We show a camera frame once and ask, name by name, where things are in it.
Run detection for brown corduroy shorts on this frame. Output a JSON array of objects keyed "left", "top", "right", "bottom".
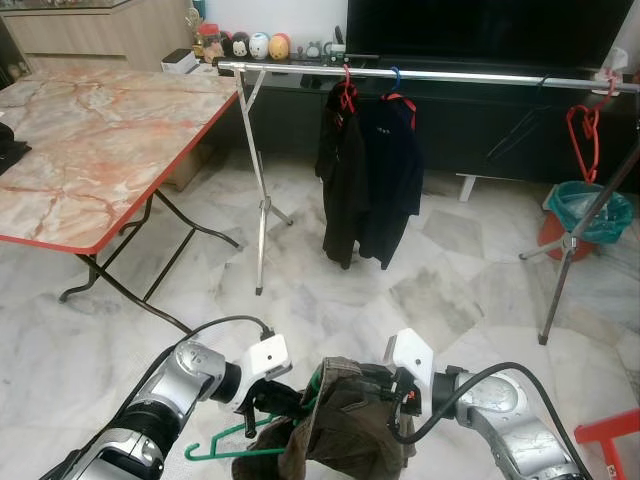
[{"left": 232, "top": 358, "right": 416, "bottom": 480}]

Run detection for green plastic hanger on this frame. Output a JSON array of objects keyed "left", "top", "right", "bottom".
[{"left": 185, "top": 362, "right": 326, "bottom": 463}]

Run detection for red plastic hanger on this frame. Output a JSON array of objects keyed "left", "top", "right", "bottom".
[
  {"left": 333, "top": 65, "right": 359, "bottom": 113},
  {"left": 565, "top": 78, "right": 616, "bottom": 184}
]

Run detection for navy shirt red stripes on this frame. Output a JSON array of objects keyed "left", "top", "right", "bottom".
[{"left": 358, "top": 93, "right": 425, "bottom": 271}]

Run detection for red waste bin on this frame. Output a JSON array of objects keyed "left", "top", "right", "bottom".
[{"left": 538, "top": 208, "right": 591, "bottom": 263}]

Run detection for long black TV cabinet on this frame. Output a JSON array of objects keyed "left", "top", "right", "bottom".
[{"left": 215, "top": 60, "right": 640, "bottom": 186}]

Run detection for teal plastic bin bag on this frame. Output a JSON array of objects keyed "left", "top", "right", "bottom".
[{"left": 548, "top": 180, "right": 634, "bottom": 246}]

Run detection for marble top folding table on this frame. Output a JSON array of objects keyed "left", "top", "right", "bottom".
[{"left": 0, "top": 65, "right": 241, "bottom": 336}]

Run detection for silver metal clothes rack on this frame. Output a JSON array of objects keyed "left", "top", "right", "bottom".
[{"left": 218, "top": 60, "right": 640, "bottom": 346}]

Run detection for white black box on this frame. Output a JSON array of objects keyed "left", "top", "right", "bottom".
[{"left": 162, "top": 48, "right": 199, "bottom": 75}]

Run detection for glass jar red lid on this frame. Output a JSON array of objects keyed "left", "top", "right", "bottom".
[{"left": 197, "top": 25, "right": 223, "bottom": 63}]

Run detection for black flat screen television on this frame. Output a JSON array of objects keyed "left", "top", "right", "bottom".
[{"left": 345, "top": 0, "right": 633, "bottom": 71}]

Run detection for white pink tissue pack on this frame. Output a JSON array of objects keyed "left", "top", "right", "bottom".
[{"left": 598, "top": 48, "right": 631, "bottom": 96}]

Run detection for blue gold trophy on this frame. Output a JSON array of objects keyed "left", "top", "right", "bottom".
[{"left": 185, "top": 0, "right": 206, "bottom": 36}]

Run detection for light wood sideboard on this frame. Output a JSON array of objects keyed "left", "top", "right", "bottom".
[{"left": 0, "top": 0, "right": 191, "bottom": 73}]

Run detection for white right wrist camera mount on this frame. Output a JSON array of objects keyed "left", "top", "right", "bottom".
[{"left": 385, "top": 328, "right": 436, "bottom": 396}]

